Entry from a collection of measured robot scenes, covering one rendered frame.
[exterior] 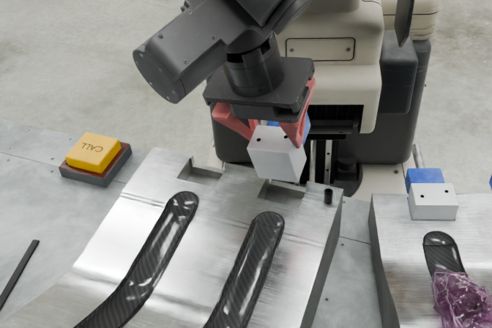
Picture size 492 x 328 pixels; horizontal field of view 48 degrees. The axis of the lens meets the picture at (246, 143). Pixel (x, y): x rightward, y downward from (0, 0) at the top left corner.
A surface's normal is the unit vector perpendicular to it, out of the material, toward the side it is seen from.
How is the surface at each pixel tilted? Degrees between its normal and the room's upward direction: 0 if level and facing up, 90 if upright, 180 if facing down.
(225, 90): 13
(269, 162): 100
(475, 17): 0
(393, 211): 0
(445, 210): 90
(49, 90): 0
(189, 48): 40
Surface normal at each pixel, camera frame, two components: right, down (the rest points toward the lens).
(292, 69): -0.26, -0.65
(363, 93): -0.07, 0.77
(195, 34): 0.19, -0.18
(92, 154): -0.06, -0.74
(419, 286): -0.03, -0.97
